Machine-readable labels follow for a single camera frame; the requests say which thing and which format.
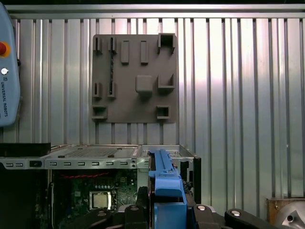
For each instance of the silver CPU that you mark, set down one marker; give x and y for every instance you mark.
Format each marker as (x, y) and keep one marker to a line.
(101, 200)

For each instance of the grey parts rack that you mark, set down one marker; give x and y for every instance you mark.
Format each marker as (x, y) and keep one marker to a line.
(128, 107)

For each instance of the square brown base plate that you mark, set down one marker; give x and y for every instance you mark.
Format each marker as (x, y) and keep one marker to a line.
(270, 210)

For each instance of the pale blue teach pendant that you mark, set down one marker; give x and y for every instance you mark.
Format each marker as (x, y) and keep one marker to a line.
(9, 95)

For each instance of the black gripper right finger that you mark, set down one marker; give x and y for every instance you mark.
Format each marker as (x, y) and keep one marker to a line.
(205, 217)

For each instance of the hard disk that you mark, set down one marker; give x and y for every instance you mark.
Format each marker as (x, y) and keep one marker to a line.
(166, 188)

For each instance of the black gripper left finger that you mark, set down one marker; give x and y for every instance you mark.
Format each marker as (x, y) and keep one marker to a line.
(135, 214)

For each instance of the black PC case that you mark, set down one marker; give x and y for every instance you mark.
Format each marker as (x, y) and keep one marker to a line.
(90, 151)

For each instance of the green motherboard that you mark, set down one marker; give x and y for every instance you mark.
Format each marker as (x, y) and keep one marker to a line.
(71, 190)

